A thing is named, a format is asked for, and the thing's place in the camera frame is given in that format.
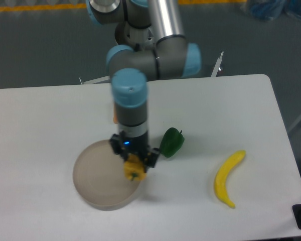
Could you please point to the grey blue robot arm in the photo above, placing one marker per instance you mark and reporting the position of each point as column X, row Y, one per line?
column 129, row 70

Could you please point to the orange triangular bread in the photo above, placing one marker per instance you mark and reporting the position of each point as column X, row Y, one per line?
column 115, row 120

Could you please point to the green bell pepper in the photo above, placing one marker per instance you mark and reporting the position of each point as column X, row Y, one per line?
column 171, row 142

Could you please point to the blue plastic bags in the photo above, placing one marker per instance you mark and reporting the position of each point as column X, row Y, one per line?
column 270, row 10

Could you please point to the yellow bell pepper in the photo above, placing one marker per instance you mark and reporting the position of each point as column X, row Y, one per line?
column 134, row 169

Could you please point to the yellow banana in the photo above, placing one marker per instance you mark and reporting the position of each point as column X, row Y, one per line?
column 220, row 180

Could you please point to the beige round plate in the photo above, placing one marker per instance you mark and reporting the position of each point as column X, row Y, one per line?
column 98, row 177

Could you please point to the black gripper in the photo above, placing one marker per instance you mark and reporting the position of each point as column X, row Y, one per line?
column 121, row 144

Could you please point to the white metal bracket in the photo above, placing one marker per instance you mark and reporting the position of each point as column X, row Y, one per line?
column 218, row 66

